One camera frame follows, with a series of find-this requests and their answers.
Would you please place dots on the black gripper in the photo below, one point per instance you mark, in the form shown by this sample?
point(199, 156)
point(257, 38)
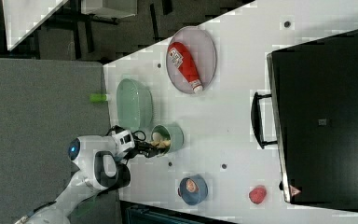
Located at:
point(146, 149)

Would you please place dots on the yellow plush peeled banana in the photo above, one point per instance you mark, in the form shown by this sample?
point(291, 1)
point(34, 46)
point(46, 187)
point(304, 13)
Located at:
point(159, 141)

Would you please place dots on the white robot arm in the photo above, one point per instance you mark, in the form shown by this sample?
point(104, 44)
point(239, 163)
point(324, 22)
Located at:
point(101, 162)

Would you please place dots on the green mug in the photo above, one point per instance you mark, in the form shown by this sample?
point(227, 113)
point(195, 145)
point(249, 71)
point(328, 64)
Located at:
point(168, 132)

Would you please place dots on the orange slice toy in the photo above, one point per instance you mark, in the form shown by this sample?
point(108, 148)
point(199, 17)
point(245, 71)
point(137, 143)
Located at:
point(191, 186)

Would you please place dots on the blue bowl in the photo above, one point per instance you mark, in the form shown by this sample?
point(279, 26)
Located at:
point(197, 197)

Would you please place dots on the green plastic colander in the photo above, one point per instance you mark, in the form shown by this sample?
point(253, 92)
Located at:
point(134, 104)

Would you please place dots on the green cylinder on table edge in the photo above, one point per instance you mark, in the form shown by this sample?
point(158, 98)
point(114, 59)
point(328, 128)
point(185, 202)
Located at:
point(98, 98)

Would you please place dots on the red plush ketchup bottle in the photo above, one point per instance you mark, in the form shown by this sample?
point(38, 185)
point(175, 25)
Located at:
point(182, 69)

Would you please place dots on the grey round plate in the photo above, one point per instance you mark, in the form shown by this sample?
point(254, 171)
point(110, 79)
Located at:
point(202, 49)

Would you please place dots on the red heart toy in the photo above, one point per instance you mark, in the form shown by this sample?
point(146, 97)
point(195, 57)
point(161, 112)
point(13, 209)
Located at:
point(258, 194)

